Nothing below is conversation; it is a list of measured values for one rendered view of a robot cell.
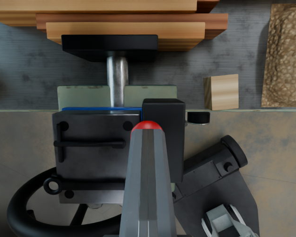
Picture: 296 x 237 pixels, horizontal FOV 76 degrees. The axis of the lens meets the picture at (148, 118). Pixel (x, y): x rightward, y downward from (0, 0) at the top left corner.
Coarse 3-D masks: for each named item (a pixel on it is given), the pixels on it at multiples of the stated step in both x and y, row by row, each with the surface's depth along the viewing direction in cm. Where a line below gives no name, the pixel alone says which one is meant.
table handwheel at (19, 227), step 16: (48, 176) 44; (16, 192) 36; (32, 192) 39; (16, 208) 31; (80, 208) 32; (16, 224) 28; (32, 224) 28; (48, 224) 28; (80, 224) 30; (96, 224) 28; (112, 224) 28
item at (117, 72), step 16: (64, 48) 18; (80, 48) 18; (96, 48) 18; (112, 48) 18; (128, 48) 18; (144, 48) 18; (112, 64) 21; (112, 80) 21; (128, 80) 22; (112, 96) 22
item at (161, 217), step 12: (156, 132) 10; (156, 144) 9; (156, 156) 8; (156, 168) 8; (168, 168) 8; (156, 180) 7; (168, 180) 8; (156, 192) 7; (168, 192) 7; (156, 204) 7; (168, 204) 7; (156, 216) 6; (168, 216) 6; (156, 228) 6; (168, 228) 6
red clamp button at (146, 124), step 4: (144, 120) 16; (148, 120) 16; (136, 124) 16; (140, 124) 16; (144, 124) 16; (148, 124) 16; (152, 124) 16; (156, 124) 16; (136, 128) 16; (140, 128) 16; (144, 128) 16; (148, 128) 16; (152, 128) 16; (156, 128) 16; (160, 128) 16
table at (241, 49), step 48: (240, 0) 26; (288, 0) 26; (0, 48) 27; (48, 48) 27; (192, 48) 27; (240, 48) 27; (0, 96) 28; (48, 96) 28; (192, 96) 28; (240, 96) 28
